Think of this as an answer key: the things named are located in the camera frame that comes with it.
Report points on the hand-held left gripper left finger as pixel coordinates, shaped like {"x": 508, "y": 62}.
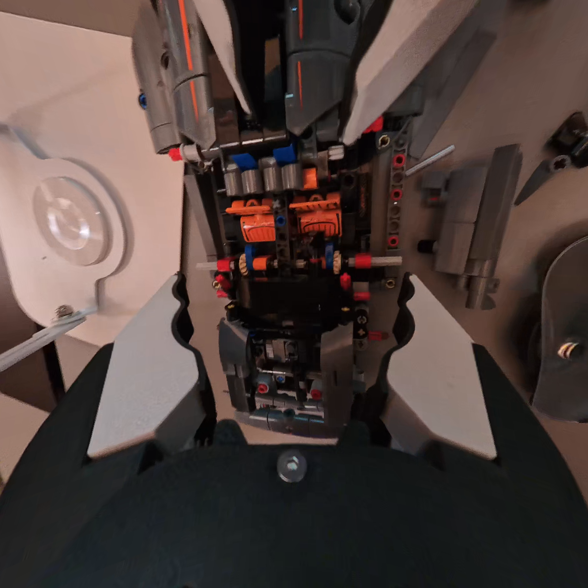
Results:
{"x": 147, "y": 376}

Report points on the clear round disc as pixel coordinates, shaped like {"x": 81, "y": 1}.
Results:
{"x": 73, "y": 225}

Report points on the light grey lego axle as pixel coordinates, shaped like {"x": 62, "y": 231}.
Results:
{"x": 429, "y": 160}

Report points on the lego car model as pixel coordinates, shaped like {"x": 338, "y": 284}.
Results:
{"x": 275, "y": 298}

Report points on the long grey lego wedge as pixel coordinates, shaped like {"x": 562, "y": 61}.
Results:
{"x": 441, "y": 119}

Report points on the grey lego side panel assembly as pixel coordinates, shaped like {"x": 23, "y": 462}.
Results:
{"x": 459, "y": 220}

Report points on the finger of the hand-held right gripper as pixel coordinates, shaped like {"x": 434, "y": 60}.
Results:
{"x": 413, "y": 46}
{"x": 220, "y": 41}

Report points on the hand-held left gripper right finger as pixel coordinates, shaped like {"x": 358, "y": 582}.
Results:
{"x": 436, "y": 381}

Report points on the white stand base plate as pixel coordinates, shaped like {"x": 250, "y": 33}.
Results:
{"x": 138, "y": 138}

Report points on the black lego blade piece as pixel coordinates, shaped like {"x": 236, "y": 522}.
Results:
{"x": 546, "y": 177}

